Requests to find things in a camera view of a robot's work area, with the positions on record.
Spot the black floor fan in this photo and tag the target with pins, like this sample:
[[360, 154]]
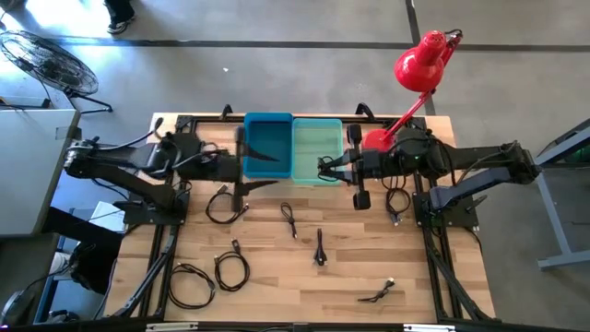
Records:
[[50, 64]]

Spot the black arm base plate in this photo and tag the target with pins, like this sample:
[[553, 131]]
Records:
[[461, 214], [138, 214]]

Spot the red desk lamp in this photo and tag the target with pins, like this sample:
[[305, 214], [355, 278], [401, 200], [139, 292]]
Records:
[[419, 64]]

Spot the silver metal bracket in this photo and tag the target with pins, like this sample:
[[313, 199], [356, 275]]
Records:
[[171, 326], [428, 328]]

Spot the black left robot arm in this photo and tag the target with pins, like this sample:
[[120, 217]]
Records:
[[115, 159]]

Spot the blue plastic bin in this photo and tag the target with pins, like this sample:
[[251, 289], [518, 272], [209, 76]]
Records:
[[267, 133]]

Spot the grey metal desk frame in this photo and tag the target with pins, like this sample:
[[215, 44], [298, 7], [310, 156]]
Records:
[[553, 221]]

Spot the white paper sheet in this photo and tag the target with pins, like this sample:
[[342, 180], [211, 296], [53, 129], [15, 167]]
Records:
[[108, 214]]

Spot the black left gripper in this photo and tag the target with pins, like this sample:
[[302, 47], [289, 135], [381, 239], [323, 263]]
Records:
[[226, 168]]

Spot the teal plastic bin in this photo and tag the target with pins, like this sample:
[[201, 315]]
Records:
[[313, 138]]

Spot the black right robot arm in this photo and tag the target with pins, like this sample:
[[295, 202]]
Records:
[[484, 157]]

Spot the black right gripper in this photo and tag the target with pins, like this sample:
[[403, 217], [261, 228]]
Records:
[[369, 165]]

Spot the person's leg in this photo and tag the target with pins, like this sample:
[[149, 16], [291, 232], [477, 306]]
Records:
[[121, 23]]

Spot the grey side table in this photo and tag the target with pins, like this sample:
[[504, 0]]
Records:
[[27, 170]]

